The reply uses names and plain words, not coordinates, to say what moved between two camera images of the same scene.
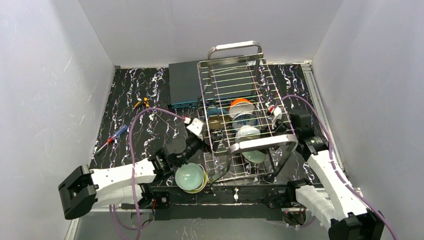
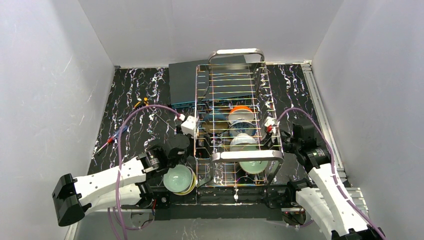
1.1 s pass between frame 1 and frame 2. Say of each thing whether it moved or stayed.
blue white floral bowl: moved
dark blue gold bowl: moved
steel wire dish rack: moved
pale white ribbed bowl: moved
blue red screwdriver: stayed
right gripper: moved
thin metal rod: stayed
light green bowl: moved
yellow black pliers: stayed
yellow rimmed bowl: moved
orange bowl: moved
